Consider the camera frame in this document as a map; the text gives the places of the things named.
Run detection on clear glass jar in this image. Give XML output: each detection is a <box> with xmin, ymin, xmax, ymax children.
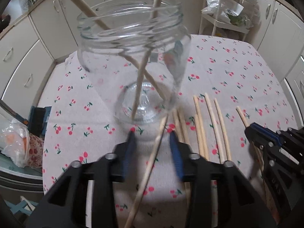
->
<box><xmin>77</xmin><ymin>0</ymin><xmax>191</xmax><ymax>124</ymax></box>

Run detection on white kitchen base cabinets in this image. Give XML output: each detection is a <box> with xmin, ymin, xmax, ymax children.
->
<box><xmin>1</xmin><ymin>0</ymin><xmax>303</xmax><ymax>126</ymax></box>

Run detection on cherry pattern tablecloth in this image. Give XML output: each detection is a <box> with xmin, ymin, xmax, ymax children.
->
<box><xmin>43</xmin><ymin>35</ymin><xmax>297</xmax><ymax>227</ymax></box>

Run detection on dark blue box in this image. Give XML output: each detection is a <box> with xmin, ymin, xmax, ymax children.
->
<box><xmin>28</xmin><ymin>106</ymin><xmax>51</xmax><ymax>138</ymax></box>

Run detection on plastic bag with food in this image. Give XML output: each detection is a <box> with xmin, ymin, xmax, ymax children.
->
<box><xmin>1</xmin><ymin>120</ymin><xmax>44</xmax><ymax>168</ymax></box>

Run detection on white rolling storage cart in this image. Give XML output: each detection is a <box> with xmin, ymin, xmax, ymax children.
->
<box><xmin>198</xmin><ymin>0</ymin><xmax>259</xmax><ymax>41</ymax></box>

